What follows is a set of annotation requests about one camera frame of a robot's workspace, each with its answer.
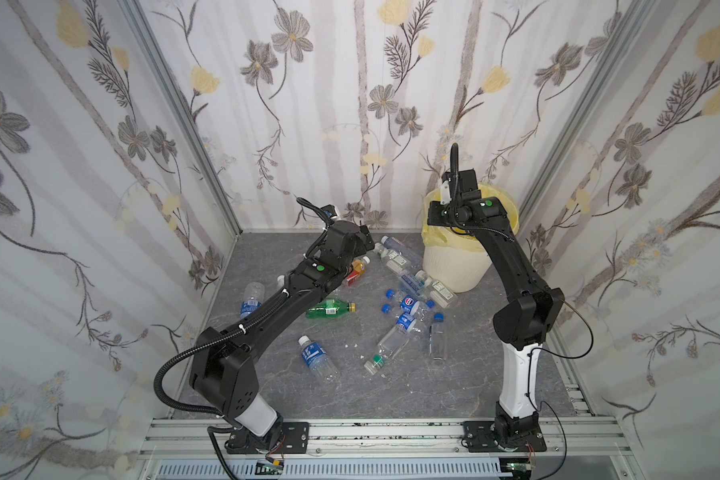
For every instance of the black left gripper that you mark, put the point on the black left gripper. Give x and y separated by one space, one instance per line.
360 241

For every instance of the blue label clear bottle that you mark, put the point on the blue label clear bottle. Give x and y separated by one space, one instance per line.
414 284

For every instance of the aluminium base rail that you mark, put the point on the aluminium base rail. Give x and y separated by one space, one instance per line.
434 448

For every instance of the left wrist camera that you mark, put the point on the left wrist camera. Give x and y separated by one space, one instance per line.
330 212

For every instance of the red yellow label bottle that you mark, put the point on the red yellow label bottle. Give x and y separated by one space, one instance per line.
358 268

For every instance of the white bin with yellow bag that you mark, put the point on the white bin with yellow bag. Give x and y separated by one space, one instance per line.
460 262

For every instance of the green Sprite bottle lying flat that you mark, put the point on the green Sprite bottle lying flat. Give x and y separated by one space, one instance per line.
330 308

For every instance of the blue label water bottle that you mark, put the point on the blue label water bottle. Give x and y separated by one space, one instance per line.
317 360

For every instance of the small blue label bottle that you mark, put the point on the small blue label bottle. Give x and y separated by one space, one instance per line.
253 297

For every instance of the clear bottle green cap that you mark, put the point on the clear bottle green cap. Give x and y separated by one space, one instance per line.
390 345

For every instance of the clear bottle blue tint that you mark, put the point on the clear bottle blue tint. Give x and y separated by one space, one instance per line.
407 252

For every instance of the clear bottle white green label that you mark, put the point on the clear bottle white green label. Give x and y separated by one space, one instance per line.
435 290

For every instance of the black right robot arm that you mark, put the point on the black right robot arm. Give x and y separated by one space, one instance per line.
523 323

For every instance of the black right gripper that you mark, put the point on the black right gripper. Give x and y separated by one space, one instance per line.
453 182

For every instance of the clear bottle blue cap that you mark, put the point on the clear bottle blue cap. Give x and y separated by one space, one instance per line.
437 338

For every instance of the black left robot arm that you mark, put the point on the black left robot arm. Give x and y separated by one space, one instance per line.
223 362

